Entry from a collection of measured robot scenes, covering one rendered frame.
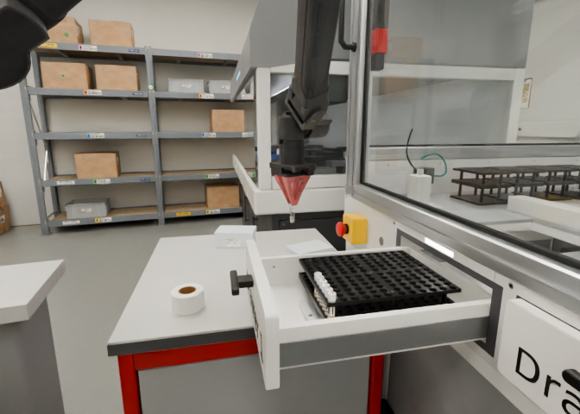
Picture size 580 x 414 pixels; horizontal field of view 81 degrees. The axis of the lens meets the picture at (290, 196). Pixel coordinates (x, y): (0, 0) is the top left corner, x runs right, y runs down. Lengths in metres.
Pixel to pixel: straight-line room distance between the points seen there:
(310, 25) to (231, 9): 4.41
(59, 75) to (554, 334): 4.33
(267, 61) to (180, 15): 3.56
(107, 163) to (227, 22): 2.28
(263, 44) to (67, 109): 3.70
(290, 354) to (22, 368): 0.78
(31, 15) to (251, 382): 0.72
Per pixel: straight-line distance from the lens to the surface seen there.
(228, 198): 4.37
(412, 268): 0.66
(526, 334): 0.54
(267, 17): 1.38
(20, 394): 1.17
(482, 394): 0.70
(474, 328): 0.61
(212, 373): 0.81
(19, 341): 1.10
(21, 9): 0.39
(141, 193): 4.77
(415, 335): 0.55
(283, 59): 1.36
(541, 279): 0.54
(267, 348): 0.46
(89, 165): 4.36
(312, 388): 0.87
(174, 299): 0.78
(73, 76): 4.37
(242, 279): 0.56
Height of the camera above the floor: 1.15
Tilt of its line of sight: 12 degrees down
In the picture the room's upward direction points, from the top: straight up
